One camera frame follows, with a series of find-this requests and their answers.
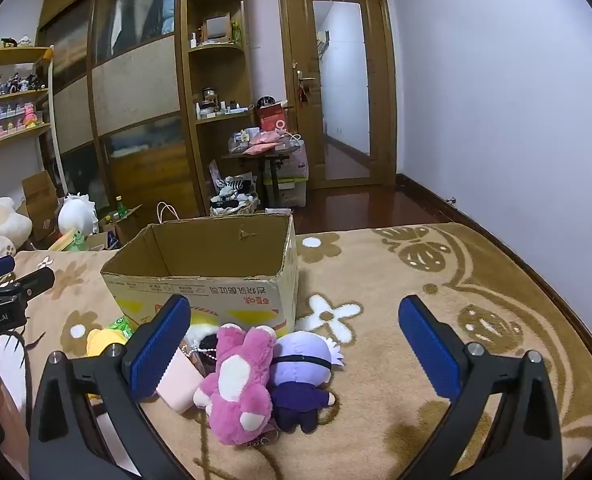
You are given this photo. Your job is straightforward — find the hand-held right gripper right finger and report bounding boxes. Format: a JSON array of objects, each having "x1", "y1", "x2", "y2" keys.
[{"x1": 397, "y1": 294, "x2": 562, "y2": 480}]

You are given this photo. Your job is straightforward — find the white storage bin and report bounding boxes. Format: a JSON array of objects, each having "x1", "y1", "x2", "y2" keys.
[{"x1": 276, "y1": 140, "x2": 310, "y2": 209}]

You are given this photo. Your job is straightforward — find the printed cardboard box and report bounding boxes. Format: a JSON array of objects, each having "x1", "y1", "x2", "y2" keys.
[{"x1": 100, "y1": 212, "x2": 301, "y2": 338}]

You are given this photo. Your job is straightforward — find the green yellow toy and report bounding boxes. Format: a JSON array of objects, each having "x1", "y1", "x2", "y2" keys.
[{"x1": 51, "y1": 230, "x2": 89, "y2": 253}]

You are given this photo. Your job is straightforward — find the wooden corner shelf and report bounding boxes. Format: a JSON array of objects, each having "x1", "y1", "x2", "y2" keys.
[{"x1": 176, "y1": 0, "x2": 259, "y2": 217}]

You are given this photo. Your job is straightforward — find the yellow plush toy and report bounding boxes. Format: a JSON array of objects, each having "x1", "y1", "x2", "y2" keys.
[{"x1": 85, "y1": 327, "x2": 128, "y2": 402}]

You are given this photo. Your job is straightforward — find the round white plush toy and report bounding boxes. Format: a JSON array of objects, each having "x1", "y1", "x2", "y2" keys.
[{"x1": 57, "y1": 191, "x2": 99, "y2": 237}]

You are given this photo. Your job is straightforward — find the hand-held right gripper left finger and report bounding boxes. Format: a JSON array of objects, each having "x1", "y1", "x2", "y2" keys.
[{"x1": 28, "y1": 294, "x2": 193, "y2": 480}]

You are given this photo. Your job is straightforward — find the large white plush toy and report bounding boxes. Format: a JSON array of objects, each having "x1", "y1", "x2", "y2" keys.
[{"x1": 0, "y1": 197, "x2": 33, "y2": 261}]

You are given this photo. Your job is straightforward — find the pink plush bear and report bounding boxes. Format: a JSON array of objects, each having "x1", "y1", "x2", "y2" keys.
[{"x1": 193, "y1": 324, "x2": 279, "y2": 446}]

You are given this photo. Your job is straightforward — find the white fluffy plush toy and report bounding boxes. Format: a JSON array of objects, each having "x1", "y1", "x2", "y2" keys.
[{"x1": 183, "y1": 324, "x2": 221, "y2": 361}]

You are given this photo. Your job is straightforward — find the red bag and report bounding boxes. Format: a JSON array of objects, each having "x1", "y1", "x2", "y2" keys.
[{"x1": 257, "y1": 101, "x2": 290, "y2": 133}]

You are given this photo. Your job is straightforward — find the open cardboard box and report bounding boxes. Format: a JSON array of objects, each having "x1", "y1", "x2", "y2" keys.
[{"x1": 98, "y1": 204, "x2": 144, "y2": 248}]

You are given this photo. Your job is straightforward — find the pale pink plush toy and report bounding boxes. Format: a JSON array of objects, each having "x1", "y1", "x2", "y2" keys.
[{"x1": 156, "y1": 352, "x2": 207, "y2": 415}]

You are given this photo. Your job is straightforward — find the yellow shelf rack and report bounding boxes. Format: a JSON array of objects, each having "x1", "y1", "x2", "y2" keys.
[{"x1": 0, "y1": 42, "x2": 69, "y2": 196}]

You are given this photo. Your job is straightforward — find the small dark table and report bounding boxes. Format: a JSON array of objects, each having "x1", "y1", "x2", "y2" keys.
[{"x1": 222, "y1": 144, "x2": 301, "y2": 211}]

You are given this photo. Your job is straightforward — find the wooden wardrobe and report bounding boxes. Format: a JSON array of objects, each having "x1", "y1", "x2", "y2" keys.
[{"x1": 38, "y1": 0, "x2": 189, "y2": 221}]

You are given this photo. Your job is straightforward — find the basket of plush toys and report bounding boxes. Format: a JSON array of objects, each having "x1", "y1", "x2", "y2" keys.
[{"x1": 209, "y1": 172, "x2": 261, "y2": 217}]

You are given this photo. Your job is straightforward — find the beige floral blanket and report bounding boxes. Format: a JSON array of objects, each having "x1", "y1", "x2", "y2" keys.
[{"x1": 13, "y1": 222, "x2": 592, "y2": 480}]

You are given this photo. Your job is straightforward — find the wooden door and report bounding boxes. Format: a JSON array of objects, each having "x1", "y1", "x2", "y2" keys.
[{"x1": 276, "y1": 0, "x2": 399, "y2": 192}]

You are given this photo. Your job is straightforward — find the row of dark figurines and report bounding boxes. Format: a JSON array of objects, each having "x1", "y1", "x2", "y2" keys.
[{"x1": 0, "y1": 67, "x2": 47, "y2": 98}]

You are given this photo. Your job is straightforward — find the purple plush doll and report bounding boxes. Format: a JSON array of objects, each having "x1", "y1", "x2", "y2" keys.
[{"x1": 268, "y1": 331, "x2": 345, "y2": 433}]

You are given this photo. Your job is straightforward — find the row of pink figure boxes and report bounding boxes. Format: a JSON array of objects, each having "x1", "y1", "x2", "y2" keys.
[{"x1": 0, "y1": 102, "x2": 47, "y2": 137}]

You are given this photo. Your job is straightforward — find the brown cardboard box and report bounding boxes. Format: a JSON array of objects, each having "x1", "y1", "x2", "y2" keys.
[{"x1": 20, "y1": 170, "x2": 61, "y2": 243}]

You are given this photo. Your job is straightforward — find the green soft toy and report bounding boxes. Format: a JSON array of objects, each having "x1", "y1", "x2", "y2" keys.
[{"x1": 107, "y1": 315, "x2": 137, "y2": 338}]

